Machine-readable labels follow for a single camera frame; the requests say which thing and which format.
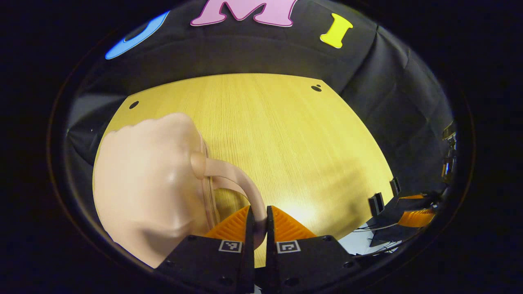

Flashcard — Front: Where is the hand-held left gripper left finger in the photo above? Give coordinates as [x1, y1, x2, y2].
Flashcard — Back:
[156, 205, 257, 294]

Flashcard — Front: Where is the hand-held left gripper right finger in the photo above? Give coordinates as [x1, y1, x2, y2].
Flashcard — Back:
[265, 205, 361, 294]

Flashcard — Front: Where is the pink suitcase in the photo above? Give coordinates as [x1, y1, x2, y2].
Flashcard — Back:
[92, 112, 268, 269]

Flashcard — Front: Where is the black backdrop cloth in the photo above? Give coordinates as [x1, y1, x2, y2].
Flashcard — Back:
[65, 0, 456, 196]

